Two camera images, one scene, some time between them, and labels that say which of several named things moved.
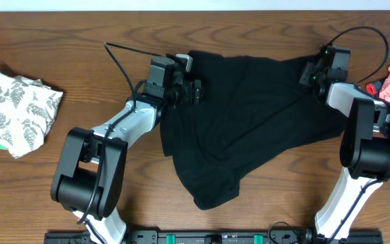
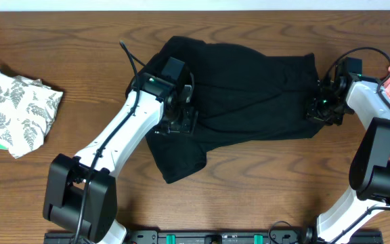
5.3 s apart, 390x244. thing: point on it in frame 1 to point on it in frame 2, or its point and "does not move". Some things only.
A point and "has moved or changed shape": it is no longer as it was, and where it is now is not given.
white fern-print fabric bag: [15, 113] does not move
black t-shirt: [253, 110] has moved or changed shape
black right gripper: [308, 69] to [313, 113]
